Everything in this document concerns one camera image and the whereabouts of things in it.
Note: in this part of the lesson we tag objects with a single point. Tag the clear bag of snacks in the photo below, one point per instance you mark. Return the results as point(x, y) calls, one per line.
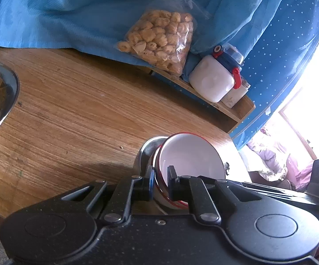
point(159, 38)

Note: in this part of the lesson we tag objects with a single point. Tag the stainless steel bowl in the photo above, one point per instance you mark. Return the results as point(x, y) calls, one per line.
point(145, 151)

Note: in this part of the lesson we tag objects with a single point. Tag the wooden desktop shelf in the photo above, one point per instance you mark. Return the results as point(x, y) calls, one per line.
point(242, 110)

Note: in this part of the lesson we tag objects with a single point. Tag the light blue cloth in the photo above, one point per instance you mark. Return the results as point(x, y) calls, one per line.
point(65, 13)

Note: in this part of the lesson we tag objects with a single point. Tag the white bottle with blue lid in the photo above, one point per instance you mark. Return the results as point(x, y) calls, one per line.
point(212, 80)

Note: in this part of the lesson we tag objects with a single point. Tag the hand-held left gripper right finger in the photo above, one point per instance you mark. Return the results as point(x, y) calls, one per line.
point(171, 183)

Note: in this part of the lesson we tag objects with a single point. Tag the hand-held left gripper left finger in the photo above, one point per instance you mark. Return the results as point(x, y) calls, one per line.
point(150, 183)

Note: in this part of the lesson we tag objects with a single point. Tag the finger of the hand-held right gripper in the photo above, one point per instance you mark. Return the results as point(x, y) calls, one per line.
point(292, 194)

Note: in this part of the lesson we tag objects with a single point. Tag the pink bedding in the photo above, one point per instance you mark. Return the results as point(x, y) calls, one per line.
point(270, 154)

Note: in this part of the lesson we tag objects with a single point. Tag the blue dotted fabric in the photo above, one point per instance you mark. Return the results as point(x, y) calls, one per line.
point(286, 47)

